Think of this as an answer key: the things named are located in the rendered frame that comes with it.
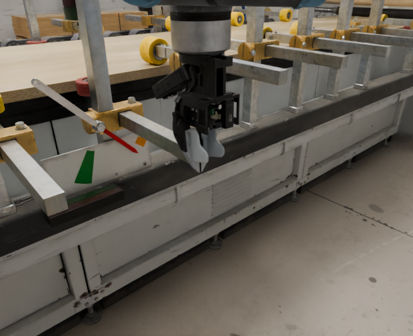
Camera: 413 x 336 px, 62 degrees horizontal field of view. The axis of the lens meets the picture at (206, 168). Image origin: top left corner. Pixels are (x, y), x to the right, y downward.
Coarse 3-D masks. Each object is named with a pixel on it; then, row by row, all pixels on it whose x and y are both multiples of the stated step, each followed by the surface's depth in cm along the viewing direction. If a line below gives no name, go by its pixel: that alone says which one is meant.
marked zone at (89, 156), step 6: (90, 156) 78; (84, 162) 77; (90, 162) 78; (84, 168) 78; (90, 168) 79; (78, 174) 77; (84, 174) 78; (90, 174) 79; (78, 180) 78; (84, 180) 79; (90, 180) 80
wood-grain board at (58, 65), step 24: (264, 24) 221; (288, 24) 221; (312, 24) 221; (336, 24) 221; (360, 24) 221; (0, 48) 136; (24, 48) 136; (48, 48) 136; (72, 48) 136; (120, 48) 136; (0, 72) 98; (24, 72) 98; (48, 72) 98; (72, 72) 98; (120, 72) 98; (144, 72) 102; (168, 72) 108; (24, 96) 83
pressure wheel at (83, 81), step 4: (76, 80) 87; (80, 80) 87; (84, 80) 88; (76, 84) 86; (80, 84) 85; (84, 84) 84; (88, 84) 84; (80, 88) 85; (84, 88) 85; (88, 88) 85; (80, 92) 86; (84, 92) 86; (88, 92) 85; (84, 96) 86; (88, 96) 86
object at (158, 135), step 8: (88, 104) 90; (128, 112) 79; (120, 120) 79; (128, 120) 76; (136, 120) 74; (144, 120) 74; (128, 128) 77; (136, 128) 74; (144, 128) 71; (152, 128) 70; (160, 128) 70; (144, 136) 73; (152, 136) 70; (160, 136) 68; (168, 136) 66; (160, 144) 68; (168, 144) 66; (176, 144) 64; (176, 152) 65; (184, 160) 64
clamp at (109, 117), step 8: (120, 104) 81; (128, 104) 81; (136, 104) 81; (88, 112) 76; (96, 112) 76; (104, 112) 76; (112, 112) 77; (120, 112) 79; (136, 112) 81; (104, 120) 77; (112, 120) 78; (88, 128) 76; (112, 128) 79; (120, 128) 80
